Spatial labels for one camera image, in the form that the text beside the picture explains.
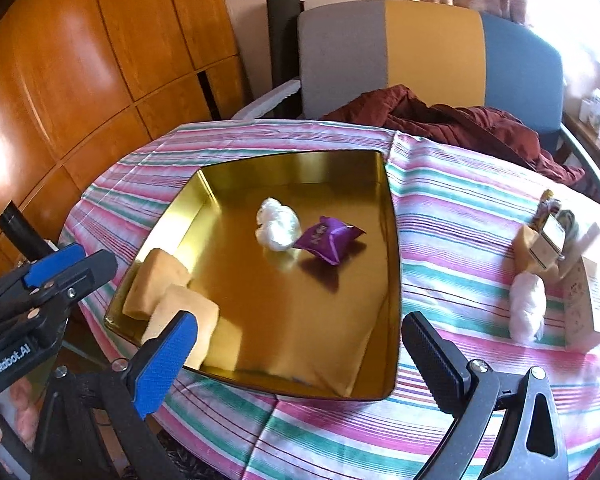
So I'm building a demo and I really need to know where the rolled striped sock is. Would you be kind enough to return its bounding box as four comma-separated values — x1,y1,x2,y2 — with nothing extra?
530,209,578,269

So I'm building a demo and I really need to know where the striped pink green tablecloth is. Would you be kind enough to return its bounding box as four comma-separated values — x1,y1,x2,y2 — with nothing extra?
60,120,600,479

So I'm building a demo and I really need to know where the white plastic wrap ball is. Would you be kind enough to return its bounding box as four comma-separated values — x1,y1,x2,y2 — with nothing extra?
508,272,546,344

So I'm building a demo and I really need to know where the wooden wardrobe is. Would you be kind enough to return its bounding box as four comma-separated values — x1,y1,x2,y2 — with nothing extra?
0,0,254,286

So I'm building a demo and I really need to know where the dark red jacket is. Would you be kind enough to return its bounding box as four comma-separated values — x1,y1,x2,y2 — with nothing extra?
323,84,585,185

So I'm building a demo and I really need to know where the person's left hand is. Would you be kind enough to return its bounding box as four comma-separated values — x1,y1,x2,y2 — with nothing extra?
0,376,40,451

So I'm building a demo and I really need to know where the yellow sponge block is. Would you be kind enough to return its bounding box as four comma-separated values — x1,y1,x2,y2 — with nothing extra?
140,285,220,370
512,226,559,284
122,248,190,320

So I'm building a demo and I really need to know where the grey yellow blue chair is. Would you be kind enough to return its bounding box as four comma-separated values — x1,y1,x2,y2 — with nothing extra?
234,0,600,190

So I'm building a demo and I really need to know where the wooden side desk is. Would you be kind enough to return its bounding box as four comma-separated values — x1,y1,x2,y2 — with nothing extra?
562,113,600,167

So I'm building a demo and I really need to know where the gold metal tin box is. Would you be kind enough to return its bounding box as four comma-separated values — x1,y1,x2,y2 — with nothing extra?
102,148,402,402

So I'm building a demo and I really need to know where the beige printed carton box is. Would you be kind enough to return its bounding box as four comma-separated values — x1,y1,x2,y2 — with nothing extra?
561,222,600,354

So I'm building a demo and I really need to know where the purple snack packet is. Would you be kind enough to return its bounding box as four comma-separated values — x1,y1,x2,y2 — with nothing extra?
292,216,365,266

